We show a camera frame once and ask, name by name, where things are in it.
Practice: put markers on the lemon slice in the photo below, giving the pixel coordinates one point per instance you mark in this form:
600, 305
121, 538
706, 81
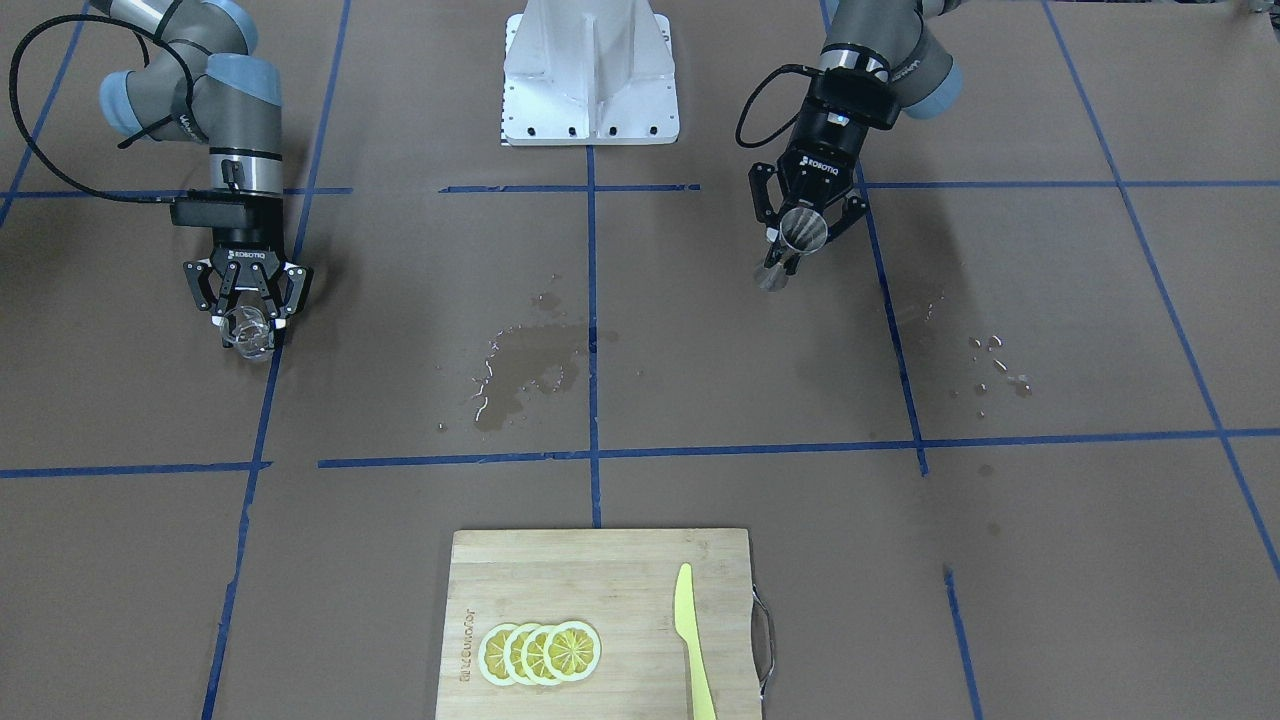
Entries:
493, 658
512, 655
572, 651
533, 657

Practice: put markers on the clear glass measuring cup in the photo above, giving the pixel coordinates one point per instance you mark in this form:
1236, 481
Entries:
247, 331

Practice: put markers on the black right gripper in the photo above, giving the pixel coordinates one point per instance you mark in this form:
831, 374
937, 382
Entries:
246, 256

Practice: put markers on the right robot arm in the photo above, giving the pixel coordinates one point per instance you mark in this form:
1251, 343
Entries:
206, 86

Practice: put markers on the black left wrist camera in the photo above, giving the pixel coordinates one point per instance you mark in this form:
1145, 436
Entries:
863, 99

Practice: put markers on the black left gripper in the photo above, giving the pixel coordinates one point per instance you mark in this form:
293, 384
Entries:
815, 157

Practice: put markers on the lemon slice nearest front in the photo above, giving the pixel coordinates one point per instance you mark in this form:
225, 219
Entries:
572, 651

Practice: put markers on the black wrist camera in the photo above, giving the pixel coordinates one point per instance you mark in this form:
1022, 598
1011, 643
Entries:
863, 99
228, 212

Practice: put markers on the steel jigger cup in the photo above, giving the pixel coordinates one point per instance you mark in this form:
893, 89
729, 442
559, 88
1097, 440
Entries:
799, 232

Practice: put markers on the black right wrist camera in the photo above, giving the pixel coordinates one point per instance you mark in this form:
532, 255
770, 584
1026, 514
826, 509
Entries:
228, 212

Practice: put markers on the yellow plastic knife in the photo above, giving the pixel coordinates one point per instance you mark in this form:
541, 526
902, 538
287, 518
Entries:
686, 626

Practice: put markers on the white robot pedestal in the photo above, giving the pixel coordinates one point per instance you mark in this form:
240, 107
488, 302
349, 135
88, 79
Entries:
589, 73

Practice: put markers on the bamboo cutting board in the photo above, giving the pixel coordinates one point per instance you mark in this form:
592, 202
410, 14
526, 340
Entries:
620, 581

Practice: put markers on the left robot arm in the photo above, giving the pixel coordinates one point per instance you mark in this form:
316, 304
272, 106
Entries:
880, 60

